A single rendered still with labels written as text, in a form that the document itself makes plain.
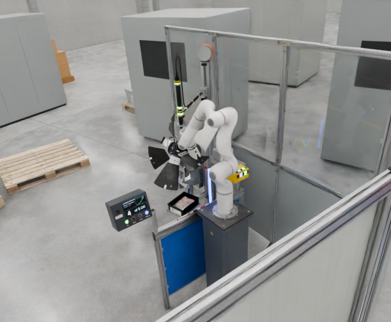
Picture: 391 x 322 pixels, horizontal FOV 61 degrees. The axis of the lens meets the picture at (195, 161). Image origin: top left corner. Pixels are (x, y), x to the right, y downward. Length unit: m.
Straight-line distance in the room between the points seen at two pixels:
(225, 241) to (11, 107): 6.37
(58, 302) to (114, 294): 0.51
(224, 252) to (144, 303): 1.01
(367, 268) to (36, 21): 7.77
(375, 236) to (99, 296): 2.65
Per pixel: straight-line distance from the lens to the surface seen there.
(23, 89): 8.12
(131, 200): 2.23
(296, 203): 3.08
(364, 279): 1.31
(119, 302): 3.28
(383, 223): 1.14
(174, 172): 2.86
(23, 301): 3.65
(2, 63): 7.91
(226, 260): 2.62
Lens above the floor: 2.49
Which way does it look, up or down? 29 degrees down
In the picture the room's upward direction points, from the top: 4 degrees counter-clockwise
